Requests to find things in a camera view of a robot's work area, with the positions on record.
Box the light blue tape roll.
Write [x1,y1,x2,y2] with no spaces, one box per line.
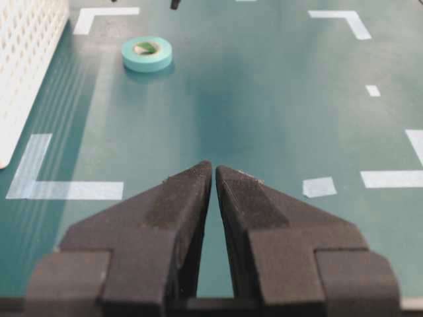
[122,36,173,73]

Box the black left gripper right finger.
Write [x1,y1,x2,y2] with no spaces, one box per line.
[215,165,401,316]

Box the white plastic basket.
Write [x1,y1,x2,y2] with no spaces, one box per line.
[1,0,69,169]

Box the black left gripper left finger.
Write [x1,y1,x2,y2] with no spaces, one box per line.
[26,161,212,316]

